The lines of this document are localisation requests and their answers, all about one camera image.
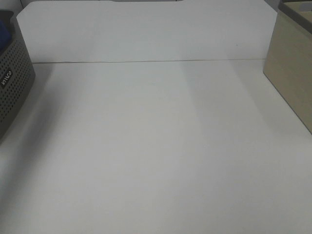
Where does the blue microfibre towel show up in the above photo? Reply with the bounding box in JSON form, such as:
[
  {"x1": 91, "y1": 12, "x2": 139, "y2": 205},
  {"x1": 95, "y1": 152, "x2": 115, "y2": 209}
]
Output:
[{"x1": 0, "y1": 20, "x2": 12, "y2": 50}]

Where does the grey perforated plastic basket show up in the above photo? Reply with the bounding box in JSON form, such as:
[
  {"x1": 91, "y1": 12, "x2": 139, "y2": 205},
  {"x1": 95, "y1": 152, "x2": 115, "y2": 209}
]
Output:
[{"x1": 0, "y1": 9, "x2": 36, "y2": 138}]

